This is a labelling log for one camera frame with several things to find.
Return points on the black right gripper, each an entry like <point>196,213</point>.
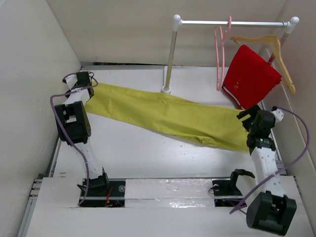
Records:
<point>251,111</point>

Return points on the yellow-green trousers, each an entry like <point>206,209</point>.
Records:
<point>212,126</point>

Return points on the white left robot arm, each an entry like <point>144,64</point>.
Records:
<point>74,128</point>

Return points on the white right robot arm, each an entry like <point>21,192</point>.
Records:
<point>271,210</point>

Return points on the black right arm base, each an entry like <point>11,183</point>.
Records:
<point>225,190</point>

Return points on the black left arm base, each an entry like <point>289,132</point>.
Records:
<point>113,197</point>

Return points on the pink plastic hanger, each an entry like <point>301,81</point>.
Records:
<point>219,40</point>

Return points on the wooden hanger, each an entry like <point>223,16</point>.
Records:
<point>274,43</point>

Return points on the red folded shorts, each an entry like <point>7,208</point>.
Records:
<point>249,78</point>

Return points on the white metal clothes rack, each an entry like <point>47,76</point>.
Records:
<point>289,26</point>

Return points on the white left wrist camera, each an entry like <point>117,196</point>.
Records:
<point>70,81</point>

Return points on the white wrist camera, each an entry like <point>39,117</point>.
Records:
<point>278,114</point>
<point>70,81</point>

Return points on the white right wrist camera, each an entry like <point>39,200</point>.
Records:
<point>278,114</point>

